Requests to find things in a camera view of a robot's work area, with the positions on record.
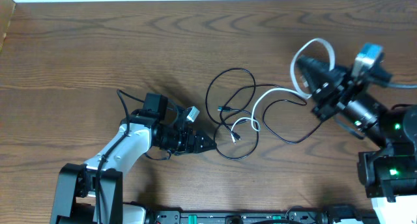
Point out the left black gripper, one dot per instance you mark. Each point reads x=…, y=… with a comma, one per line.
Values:
x=196, y=143

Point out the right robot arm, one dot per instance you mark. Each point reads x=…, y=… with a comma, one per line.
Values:
x=389, y=173

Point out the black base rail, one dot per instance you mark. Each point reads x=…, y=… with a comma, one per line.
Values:
x=338, y=214

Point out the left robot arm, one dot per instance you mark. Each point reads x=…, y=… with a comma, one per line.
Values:
x=92, y=191

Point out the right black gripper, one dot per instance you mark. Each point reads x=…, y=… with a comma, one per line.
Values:
x=331, y=90

